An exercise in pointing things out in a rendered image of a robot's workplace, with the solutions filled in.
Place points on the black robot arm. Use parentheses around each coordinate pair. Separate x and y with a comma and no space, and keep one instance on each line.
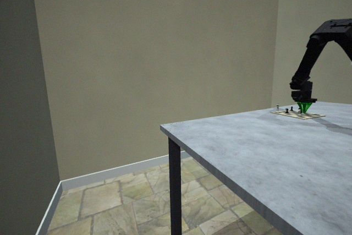
(340,31)

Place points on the chessboard with pieces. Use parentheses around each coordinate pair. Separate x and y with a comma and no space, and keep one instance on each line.
(294,113)

